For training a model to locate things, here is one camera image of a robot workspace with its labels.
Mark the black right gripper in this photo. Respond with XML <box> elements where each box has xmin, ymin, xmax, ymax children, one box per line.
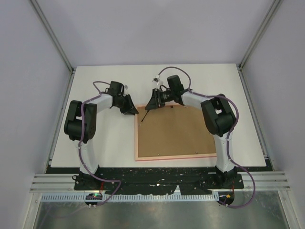
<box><xmin>145</xmin><ymin>88</ymin><xmax>174</xmax><ymax>111</ymax></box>

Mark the pink picture frame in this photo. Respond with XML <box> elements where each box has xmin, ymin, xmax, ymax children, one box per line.
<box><xmin>133</xmin><ymin>104</ymin><xmax>218</xmax><ymax>162</ymax></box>

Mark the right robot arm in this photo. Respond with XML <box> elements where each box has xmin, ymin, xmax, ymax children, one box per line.
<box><xmin>145</xmin><ymin>75</ymin><xmax>237</xmax><ymax>188</ymax></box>

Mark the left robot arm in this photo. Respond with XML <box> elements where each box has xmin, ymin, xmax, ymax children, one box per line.
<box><xmin>64</xmin><ymin>81</ymin><xmax>139</xmax><ymax>190</ymax></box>

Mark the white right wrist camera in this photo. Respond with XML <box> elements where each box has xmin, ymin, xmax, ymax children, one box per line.
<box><xmin>152</xmin><ymin>75</ymin><xmax>163</xmax><ymax>88</ymax></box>

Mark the brown frame backing board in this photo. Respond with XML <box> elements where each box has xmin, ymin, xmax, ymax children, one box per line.
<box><xmin>137</xmin><ymin>106</ymin><xmax>216</xmax><ymax>157</ymax></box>

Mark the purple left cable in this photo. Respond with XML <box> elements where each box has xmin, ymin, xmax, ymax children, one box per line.
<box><xmin>77</xmin><ymin>81</ymin><xmax>122</xmax><ymax>207</ymax></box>

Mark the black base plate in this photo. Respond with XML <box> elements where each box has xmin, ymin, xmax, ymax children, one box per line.
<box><xmin>72</xmin><ymin>167</ymin><xmax>244</xmax><ymax>196</ymax></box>

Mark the left aluminium frame post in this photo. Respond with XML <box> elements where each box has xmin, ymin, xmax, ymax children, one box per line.
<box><xmin>30</xmin><ymin>0</ymin><xmax>76</xmax><ymax>74</ymax></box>

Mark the aluminium frame post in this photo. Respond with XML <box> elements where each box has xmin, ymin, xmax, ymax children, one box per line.
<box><xmin>30</xmin><ymin>0</ymin><xmax>76</xmax><ymax>74</ymax></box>
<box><xmin>237</xmin><ymin>0</ymin><xmax>283</xmax><ymax>71</ymax></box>

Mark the slotted cable duct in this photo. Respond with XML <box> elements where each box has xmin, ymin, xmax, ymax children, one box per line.
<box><xmin>41</xmin><ymin>192</ymin><xmax>219</xmax><ymax>202</ymax></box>

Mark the right aluminium frame post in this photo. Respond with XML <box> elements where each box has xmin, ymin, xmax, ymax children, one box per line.
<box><xmin>237</xmin><ymin>0</ymin><xmax>283</xmax><ymax>71</ymax></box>

